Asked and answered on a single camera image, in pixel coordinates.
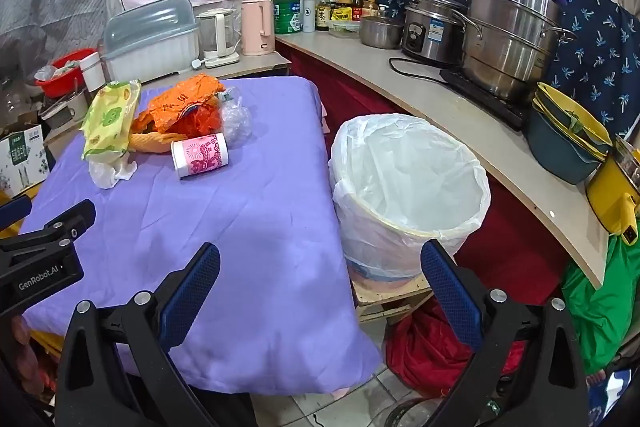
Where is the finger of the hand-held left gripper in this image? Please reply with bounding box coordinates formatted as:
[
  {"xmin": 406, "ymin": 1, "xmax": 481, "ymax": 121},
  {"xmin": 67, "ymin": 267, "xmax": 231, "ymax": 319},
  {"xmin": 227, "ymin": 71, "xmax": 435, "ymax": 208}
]
[
  {"xmin": 17, "ymin": 199, "xmax": 97, "ymax": 253},
  {"xmin": 0, "ymin": 196, "xmax": 33, "ymax": 230}
]

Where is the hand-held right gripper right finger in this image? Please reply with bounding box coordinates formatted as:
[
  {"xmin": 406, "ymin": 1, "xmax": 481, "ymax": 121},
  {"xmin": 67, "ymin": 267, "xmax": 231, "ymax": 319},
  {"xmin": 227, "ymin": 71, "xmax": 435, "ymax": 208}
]
[{"xmin": 420, "ymin": 239, "xmax": 588, "ymax": 427}]

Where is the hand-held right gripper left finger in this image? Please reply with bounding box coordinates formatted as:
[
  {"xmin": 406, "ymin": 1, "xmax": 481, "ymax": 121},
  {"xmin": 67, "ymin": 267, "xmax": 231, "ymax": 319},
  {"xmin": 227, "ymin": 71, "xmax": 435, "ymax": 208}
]
[{"xmin": 55, "ymin": 243, "xmax": 221, "ymax": 427}]

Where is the white tissue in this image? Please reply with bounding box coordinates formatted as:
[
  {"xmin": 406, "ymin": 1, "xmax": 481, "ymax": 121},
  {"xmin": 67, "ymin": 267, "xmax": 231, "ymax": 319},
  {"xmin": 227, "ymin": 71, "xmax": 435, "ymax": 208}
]
[{"xmin": 89, "ymin": 152, "xmax": 138, "ymax": 190}]

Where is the bin with white liner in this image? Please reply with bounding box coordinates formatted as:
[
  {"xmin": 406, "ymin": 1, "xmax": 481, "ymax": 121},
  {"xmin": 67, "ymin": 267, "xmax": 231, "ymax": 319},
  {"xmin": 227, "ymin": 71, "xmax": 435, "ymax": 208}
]
[{"xmin": 327, "ymin": 112, "xmax": 492, "ymax": 280}]

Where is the green yellow wet wipes packet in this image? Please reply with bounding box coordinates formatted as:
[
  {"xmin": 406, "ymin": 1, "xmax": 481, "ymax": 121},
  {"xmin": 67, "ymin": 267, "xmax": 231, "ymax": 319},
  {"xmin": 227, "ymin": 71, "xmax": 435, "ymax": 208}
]
[{"xmin": 81, "ymin": 79, "xmax": 142, "ymax": 162}]

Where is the yellow foam net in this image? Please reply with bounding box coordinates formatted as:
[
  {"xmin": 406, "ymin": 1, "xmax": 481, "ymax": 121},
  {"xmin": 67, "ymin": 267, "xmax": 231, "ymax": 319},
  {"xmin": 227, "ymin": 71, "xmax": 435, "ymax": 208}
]
[{"xmin": 129, "ymin": 130, "xmax": 188, "ymax": 154}]

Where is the pink patterned paper cup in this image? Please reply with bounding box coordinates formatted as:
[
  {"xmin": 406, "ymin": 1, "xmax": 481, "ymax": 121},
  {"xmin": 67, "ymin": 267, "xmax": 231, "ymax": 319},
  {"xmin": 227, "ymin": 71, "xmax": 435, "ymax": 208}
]
[{"xmin": 171, "ymin": 132, "xmax": 231, "ymax": 180}]

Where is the orange plastic wrapper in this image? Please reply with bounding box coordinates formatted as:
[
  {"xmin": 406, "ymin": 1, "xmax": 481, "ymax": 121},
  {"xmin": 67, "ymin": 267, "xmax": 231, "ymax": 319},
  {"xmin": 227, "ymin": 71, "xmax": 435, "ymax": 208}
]
[{"xmin": 131, "ymin": 74, "xmax": 227, "ymax": 148}]

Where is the red orange mesh net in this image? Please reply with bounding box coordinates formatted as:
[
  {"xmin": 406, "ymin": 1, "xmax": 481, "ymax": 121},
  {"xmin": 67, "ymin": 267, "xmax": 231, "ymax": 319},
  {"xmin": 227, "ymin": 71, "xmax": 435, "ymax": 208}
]
[{"xmin": 172, "ymin": 104, "xmax": 223, "ymax": 140}]

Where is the clear plastic bag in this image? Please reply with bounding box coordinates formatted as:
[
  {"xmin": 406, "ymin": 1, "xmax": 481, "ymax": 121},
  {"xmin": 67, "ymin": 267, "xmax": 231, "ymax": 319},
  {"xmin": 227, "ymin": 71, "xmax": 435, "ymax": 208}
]
[{"xmin": 217, "ymin": 88, "xmax": 252, "ymax": 148}]

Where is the person's left hand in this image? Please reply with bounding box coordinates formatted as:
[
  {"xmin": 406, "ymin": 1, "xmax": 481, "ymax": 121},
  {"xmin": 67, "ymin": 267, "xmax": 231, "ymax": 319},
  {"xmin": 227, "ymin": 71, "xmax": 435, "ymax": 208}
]
[{"xmin": 10, "ymin": 314, "xmax": 48, "ymax": 395}]

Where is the printed cardboard box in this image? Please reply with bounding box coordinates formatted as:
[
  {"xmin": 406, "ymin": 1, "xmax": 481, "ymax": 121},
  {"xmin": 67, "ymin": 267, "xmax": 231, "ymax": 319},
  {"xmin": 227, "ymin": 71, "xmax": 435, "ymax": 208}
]
[{"xmin": 0, "ymin": 123, "xmax": 51, "ymax": 198}]

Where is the wooden stool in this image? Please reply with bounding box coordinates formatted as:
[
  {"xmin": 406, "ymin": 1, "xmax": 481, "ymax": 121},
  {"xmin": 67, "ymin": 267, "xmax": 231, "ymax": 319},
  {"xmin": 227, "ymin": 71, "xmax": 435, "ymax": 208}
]
[{"xmin": 350, "ymin": 274, "xmax": 436, "ymax": 323}]

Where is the red bag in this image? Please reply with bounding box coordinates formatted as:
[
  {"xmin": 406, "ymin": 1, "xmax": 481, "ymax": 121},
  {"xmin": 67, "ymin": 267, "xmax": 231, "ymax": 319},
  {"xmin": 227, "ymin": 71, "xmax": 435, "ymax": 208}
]
[{"xmin": 385, "ymin": 302, "xmax": 526, "ymax": 400}]

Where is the red basin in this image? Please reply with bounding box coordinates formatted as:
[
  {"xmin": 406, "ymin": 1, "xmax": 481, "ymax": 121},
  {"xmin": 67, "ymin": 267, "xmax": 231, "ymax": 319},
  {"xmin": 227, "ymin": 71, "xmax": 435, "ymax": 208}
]
[{"xmin": 34, "ymin": 48, "xmax": 98, "ymax": 98}]

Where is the white cup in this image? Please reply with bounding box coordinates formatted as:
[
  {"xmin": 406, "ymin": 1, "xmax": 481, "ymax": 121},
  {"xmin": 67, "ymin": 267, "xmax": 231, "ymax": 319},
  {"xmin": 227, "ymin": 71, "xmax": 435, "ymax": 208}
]
[{"xmin": 79, "ymin": 52, "xmax": 106, "ymax": 92}]

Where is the green bag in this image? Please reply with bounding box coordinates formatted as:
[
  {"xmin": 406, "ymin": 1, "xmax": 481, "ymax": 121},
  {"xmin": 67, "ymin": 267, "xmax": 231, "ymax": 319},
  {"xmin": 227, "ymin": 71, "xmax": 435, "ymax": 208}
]
[{"xmin": 560, "ymin": 232, "xmax": 640, "ymax": 375}]

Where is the blue bowl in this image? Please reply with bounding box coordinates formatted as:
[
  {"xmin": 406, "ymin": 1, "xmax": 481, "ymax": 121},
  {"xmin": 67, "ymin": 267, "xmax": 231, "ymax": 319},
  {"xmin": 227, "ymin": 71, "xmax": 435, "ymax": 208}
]
[{"xmin": 525, "ymin": 104, "xmax": 608, "ymax": 185}]

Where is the white dish box grey lid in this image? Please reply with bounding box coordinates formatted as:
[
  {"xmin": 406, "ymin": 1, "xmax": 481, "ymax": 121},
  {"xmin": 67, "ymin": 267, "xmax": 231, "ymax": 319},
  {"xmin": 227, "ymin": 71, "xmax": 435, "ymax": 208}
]
[{"xmin": 101, "ymin": 0, "xmax": 200, "ymax": 84}]

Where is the yellow pot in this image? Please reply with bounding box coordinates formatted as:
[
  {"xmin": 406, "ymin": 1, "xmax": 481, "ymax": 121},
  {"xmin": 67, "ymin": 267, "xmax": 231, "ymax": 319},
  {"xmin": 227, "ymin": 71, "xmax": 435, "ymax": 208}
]
[{"xmin": 585, "ymin": 137, "xmax": 640, "ymax": 243}]

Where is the black induction cooker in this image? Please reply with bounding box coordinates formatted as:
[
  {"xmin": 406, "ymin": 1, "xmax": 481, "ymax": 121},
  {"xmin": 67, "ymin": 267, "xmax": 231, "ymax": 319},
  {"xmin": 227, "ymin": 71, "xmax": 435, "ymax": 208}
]
[{"xmin": 439, "ymin": 67, "xmax": 533, "ymax": 130}]

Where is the yellow bowl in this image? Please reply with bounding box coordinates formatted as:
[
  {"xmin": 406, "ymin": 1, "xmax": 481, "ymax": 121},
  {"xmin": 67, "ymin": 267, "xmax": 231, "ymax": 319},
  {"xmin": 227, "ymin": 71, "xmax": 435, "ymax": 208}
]
[{"xmin": 531, "ymin": 82, "xmax": 613, "ymax": 158}]

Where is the white glass kettle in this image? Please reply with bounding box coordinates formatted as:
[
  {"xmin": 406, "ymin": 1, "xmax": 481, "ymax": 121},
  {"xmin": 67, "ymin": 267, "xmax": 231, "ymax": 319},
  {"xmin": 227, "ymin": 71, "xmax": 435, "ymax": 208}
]
[{"xmin": 196, "ymin": 8, "xmax": 242, "ymax": 68}]

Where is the large steel steamer pot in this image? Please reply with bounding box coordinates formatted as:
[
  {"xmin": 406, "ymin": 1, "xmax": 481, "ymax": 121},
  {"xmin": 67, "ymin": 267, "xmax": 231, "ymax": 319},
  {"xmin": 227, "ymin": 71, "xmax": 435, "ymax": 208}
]
[{"xmin": 452, "ymin": 0, "xmax": 578, "ymax": 102}]

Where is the steel rice cooker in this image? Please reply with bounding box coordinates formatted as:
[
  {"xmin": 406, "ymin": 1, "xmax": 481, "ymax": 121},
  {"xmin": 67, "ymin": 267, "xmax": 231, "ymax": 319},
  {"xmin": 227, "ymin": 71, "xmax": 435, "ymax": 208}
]
[{"xmin": 401, "ymin": 0, "xmax": 468, "ymax": 66}]

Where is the pink electric kettle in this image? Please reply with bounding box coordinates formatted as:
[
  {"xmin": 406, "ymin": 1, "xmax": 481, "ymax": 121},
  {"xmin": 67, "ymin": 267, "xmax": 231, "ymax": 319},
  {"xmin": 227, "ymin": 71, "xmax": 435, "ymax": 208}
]
[{"xmin": 241, "ymin": 0, "xmax": 276, "ymax": 56}]

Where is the small steel pot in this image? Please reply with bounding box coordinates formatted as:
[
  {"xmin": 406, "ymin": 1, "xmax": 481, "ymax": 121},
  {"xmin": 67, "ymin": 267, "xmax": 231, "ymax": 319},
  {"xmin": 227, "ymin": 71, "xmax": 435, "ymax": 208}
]
[{"xmin": 358, "ymin": 14, "xmax": 405, "ymax": 49}]

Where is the clear food container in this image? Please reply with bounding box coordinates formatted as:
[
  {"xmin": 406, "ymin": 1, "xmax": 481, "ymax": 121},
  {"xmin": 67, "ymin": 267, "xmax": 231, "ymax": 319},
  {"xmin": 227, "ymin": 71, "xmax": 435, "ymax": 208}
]
[{"xmin": 327, "ymin": 20, "xmax": 362, "ymax": 38}]

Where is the green tin can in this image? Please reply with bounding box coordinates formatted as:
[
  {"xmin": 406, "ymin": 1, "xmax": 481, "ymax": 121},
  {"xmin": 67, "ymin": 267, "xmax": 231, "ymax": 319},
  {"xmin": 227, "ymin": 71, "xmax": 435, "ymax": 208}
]
[{"xmin": 273, "ymin": 0, "xmax": 304, "ymax": 35}]

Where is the black power cable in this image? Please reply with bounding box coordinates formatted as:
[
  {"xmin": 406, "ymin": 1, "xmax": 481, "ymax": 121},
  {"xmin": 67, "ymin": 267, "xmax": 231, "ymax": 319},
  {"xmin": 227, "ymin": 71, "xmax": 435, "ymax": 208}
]
[{"xmin": 389, "ymin": 57, "xmax": 451, "ymax": 84}]

